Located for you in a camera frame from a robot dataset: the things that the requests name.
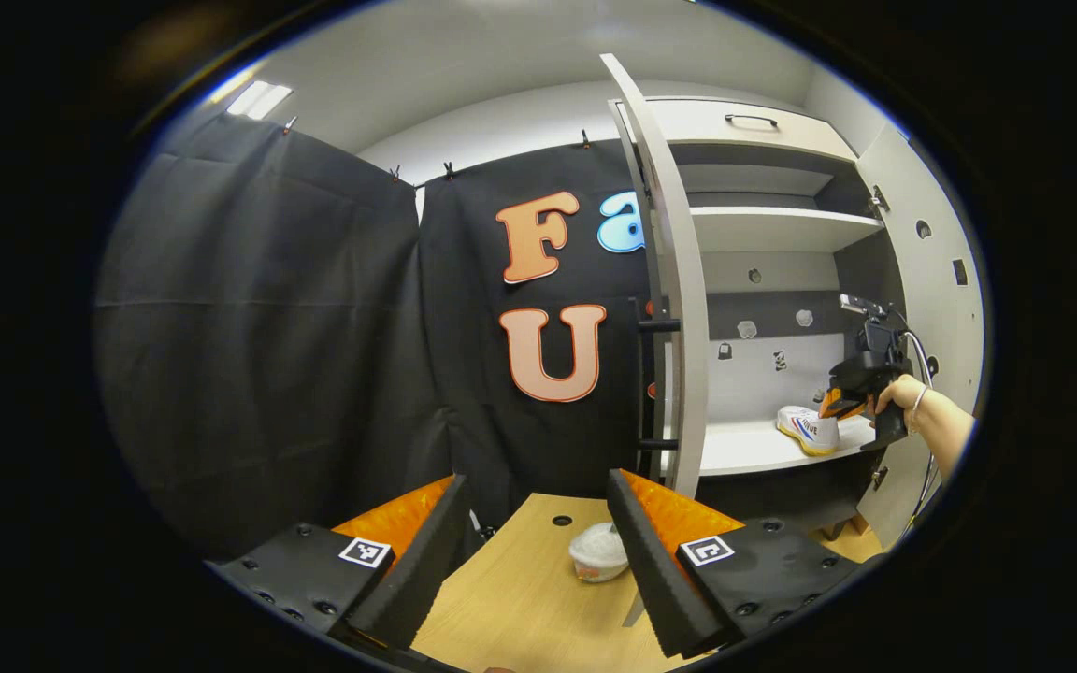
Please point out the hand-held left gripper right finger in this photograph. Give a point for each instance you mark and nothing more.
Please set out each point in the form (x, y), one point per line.
(646, 570)

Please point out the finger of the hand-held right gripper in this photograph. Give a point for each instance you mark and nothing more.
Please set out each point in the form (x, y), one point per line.
(842, 405)

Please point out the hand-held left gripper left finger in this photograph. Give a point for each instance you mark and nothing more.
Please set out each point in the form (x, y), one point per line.
(426, 551)

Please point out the white striped shoe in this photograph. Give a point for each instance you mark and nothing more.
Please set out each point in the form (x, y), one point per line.
(805, 430)

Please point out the white cabinet door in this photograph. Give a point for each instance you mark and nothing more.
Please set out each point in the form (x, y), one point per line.
(683, 280)
(936, 280)

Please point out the white shoe cabinet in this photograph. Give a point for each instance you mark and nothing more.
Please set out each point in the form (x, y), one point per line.
(763, 229)

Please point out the white cabinet drawer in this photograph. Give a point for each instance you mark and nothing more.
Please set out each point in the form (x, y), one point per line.
(688, 121)

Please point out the white lidded bowl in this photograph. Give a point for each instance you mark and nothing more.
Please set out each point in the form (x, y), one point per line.
(595, 556)

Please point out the black backdrop cloth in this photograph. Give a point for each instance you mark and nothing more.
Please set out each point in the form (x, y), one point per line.
(267, 327)

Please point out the long ceiling light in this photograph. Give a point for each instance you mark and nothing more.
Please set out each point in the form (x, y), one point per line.
(260, 98)

